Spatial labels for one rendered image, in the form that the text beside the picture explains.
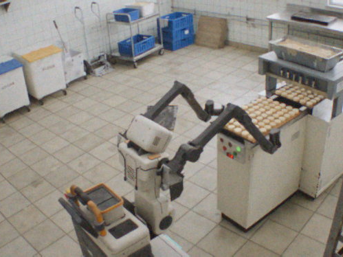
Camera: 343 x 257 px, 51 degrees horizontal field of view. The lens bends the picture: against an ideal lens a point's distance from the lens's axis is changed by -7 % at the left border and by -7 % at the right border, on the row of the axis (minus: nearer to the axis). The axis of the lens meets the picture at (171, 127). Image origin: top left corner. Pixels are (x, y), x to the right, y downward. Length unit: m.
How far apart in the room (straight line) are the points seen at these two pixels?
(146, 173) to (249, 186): 0.97
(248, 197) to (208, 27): 4.91
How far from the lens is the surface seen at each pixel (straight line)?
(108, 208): 2.02
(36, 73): 5.48
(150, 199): 2.24
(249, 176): 2.69
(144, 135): 2.02
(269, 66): 3.26
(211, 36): 7.19
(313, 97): 3.15
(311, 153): 3.18
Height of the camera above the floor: 2.23
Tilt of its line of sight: 30 degrees down
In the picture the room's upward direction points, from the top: 5 degrees counter-clockwise
